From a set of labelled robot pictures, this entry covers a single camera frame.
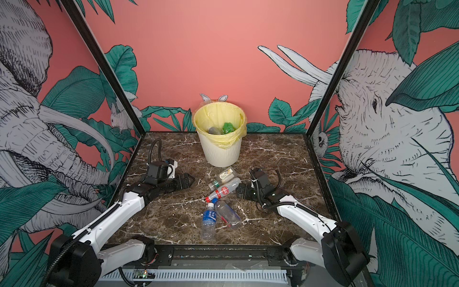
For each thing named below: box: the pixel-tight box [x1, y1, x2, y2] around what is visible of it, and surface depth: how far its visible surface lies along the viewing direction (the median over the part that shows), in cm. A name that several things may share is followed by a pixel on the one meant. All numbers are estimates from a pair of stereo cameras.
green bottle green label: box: [222, 121, 235, 135], surface depth 106 cm
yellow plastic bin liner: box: [193, 101, 247, 150], surface depth 97 cm
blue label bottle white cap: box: [201, 202, 217, 241], surface depth 83 cm
